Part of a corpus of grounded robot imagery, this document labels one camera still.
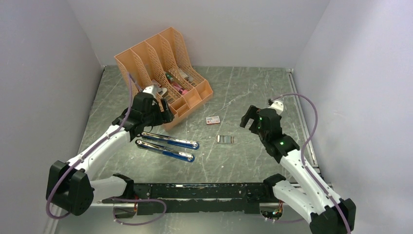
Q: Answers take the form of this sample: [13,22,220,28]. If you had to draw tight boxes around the small staple box sleeve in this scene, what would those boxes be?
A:
[206,116,221,125]

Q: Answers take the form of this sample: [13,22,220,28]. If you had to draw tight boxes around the blue metal stapler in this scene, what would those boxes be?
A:
[135,132,200,162]

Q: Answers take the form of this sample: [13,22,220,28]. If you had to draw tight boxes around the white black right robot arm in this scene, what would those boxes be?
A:
[240,105,356,234]

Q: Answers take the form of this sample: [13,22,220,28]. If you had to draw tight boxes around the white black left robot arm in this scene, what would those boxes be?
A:
[46,92,174,218]

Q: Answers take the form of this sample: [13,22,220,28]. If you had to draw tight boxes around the grey white stapler remover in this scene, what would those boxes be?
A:
[157,86,168,97]

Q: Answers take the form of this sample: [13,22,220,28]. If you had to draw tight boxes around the pink marker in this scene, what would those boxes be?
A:
[171,81,188,95]

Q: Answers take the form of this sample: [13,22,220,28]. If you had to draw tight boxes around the green capped marker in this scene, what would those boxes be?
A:
[165,73,173,81]

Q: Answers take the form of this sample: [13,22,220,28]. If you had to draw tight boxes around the grey white item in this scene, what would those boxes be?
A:
[178,70,194,83]

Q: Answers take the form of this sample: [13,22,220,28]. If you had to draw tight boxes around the orange plastic file organizer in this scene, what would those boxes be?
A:
[114,27,213,131]

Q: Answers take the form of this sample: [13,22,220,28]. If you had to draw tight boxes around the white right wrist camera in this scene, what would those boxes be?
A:
[268,99,284,115]

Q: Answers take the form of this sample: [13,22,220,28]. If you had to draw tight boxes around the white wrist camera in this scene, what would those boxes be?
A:
[142,85,162,99]
[268,99,284,115]

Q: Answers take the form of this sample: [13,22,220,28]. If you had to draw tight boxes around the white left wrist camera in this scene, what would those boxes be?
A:
[142,85,162,99]

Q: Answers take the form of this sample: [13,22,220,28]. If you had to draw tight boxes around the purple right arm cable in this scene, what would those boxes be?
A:
[271,93,352,234]

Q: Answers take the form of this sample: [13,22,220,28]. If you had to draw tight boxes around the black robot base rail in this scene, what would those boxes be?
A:
[129,174,285,215]

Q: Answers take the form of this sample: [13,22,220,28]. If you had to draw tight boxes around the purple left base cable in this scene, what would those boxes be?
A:
[103,197,168,226]

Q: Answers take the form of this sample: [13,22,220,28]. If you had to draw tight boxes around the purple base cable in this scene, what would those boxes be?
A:
[264,213,305,224]
[103,197,168,226]

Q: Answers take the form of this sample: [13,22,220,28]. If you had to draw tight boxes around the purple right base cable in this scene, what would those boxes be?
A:
[264,213,305,224]

